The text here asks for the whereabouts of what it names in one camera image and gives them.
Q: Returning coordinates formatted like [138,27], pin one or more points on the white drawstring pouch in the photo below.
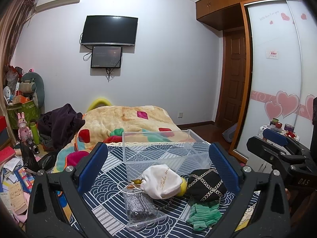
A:
[160,182]

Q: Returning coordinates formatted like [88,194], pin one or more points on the clear plastic storage box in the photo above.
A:
[182,151]

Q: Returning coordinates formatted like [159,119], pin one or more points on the beige patterned fleece blanket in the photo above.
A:
[107,123]

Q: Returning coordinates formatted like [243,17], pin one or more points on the grey neck pillow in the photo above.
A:
[37,89]

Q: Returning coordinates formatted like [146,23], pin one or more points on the striped pink curtain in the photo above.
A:
[12,23]

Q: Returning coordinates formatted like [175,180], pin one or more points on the black checkered cloth bag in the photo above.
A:
[205,185]

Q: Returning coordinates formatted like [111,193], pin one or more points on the grey glitter pouch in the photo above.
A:
[140,209]

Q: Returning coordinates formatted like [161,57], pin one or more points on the wall power socket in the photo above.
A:
[180,114]

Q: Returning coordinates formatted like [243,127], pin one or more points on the yellow chair back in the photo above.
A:
[99,102]

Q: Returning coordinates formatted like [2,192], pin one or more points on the black wall television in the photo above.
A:
[109,30]

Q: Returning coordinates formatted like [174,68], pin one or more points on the green knitted sock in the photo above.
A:
[204,215]

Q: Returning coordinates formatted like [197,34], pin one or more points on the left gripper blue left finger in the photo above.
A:
[86,171]

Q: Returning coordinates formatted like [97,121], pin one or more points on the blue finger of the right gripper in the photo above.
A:
[275,137]

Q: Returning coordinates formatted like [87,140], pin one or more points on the brown wooden door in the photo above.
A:
[233,78]

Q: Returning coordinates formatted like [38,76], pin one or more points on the yellow plush ball toy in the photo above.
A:
[183,188]

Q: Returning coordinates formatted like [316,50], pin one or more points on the dark purple clothes pile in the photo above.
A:
[58,127]

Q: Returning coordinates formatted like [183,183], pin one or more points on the pink rabbit figurine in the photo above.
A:
[24,132]

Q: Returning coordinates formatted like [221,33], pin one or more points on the green storage box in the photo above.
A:
[31,112]

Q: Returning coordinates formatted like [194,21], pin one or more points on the white heart sliding wardrobe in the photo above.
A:
[283,84]

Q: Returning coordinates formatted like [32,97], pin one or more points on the small black wall monitor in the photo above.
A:
[106,57]

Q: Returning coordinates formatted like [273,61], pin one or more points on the green bottle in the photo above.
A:
[35,133]

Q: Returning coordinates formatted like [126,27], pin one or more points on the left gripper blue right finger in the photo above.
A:
[228,168]

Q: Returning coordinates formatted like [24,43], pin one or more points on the red box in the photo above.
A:
[6,154]

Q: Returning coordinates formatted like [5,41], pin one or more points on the amber pendant on cord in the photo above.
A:
[135,184]

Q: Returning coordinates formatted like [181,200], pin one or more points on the navy wave pattern bedsheet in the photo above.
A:
[107,203]

